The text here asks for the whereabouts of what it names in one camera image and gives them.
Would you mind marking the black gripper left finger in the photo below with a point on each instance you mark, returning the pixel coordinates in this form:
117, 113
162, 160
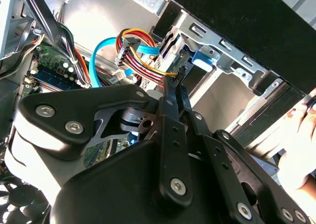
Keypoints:
74, 103

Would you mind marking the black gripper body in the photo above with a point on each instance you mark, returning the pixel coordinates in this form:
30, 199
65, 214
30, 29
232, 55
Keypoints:
111, 184

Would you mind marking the person's hand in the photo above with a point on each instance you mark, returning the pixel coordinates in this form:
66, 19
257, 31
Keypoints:
296, 147

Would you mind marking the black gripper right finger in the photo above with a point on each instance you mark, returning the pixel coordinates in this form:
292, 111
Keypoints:
237, 164

